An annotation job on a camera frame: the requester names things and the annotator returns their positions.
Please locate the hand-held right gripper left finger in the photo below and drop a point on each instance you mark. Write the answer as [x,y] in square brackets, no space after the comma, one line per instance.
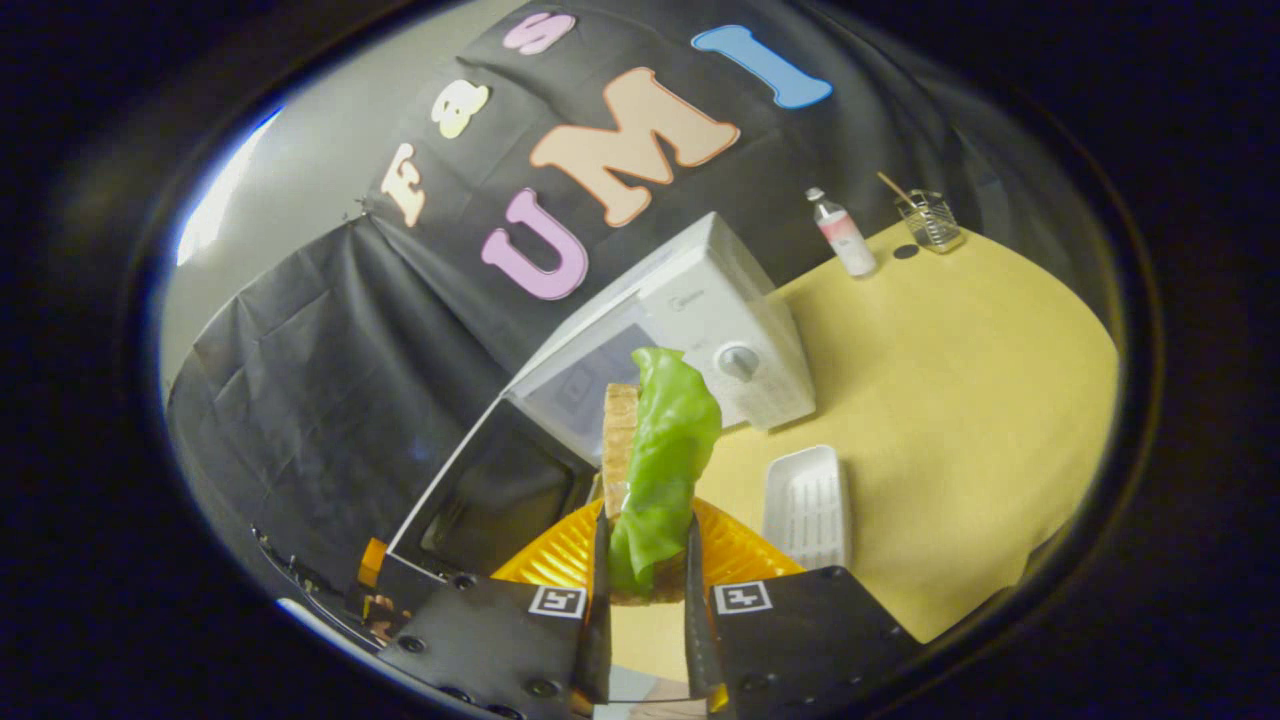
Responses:
[600,640]

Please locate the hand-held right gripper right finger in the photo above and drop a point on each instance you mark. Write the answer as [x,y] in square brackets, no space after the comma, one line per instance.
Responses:
[697,640]

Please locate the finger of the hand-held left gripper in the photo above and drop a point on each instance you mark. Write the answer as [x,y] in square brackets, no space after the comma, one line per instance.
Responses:
[372,562]

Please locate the lettuce sandwich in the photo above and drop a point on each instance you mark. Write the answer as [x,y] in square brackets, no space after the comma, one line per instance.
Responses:
[665,450]

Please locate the white microwave oven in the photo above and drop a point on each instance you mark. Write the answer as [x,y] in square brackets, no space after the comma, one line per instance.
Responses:
[720,300]

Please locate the white foam tray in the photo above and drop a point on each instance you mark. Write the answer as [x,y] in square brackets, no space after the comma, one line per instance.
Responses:
[805,505]

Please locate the pink label plastic bottle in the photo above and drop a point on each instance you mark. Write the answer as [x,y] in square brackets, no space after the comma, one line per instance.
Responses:
[848,240]

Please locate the wooden stick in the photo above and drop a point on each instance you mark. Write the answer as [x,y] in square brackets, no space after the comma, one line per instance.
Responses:
[893,186]

